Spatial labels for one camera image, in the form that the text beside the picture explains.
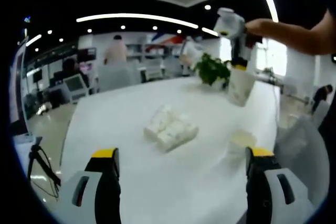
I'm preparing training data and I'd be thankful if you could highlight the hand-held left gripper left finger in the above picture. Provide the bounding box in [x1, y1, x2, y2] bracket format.
[58, 147, 122, 224]

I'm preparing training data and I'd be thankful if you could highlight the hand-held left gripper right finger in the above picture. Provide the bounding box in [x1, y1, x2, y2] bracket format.
[245, 146, 316, 224]

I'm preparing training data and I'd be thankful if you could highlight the pile of paper cups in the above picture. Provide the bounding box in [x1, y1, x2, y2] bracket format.
[143, 104, 200, 154]

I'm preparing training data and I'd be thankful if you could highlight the green potted plant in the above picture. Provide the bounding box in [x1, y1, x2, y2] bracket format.
[194, 52, 232, 91]

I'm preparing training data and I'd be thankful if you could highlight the grey chair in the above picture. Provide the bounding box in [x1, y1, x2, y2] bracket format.
[274, 115, 330, 206]

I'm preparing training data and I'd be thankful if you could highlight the white table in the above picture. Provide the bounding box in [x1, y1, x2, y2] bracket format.
[59, 76, 280, 224]

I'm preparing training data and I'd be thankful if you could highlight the black tripod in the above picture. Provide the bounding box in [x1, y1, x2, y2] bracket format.
[27, 137, 61, 201]

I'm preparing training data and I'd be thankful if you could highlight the white office chair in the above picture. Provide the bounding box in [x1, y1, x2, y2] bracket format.
[62, 73, 90, 104]

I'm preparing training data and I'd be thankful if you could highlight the grey partition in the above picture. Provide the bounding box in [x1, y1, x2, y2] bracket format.
[97, 62, 142, 92]

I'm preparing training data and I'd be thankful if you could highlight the dark monitor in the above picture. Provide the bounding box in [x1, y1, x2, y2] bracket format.
[77, 47, 97, 63]

